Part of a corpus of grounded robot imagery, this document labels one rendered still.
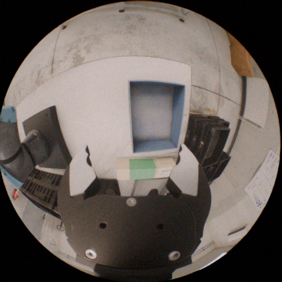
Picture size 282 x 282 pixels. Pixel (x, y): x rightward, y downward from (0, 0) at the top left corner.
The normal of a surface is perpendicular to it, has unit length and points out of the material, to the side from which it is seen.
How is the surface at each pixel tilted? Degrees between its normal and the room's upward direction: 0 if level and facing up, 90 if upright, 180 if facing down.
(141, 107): 0
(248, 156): 90
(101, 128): 0
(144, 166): 90
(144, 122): 0
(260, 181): 90
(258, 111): 90
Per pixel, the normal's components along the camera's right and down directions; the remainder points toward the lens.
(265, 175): -0.99, 0.08
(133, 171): 0.13, 0.49
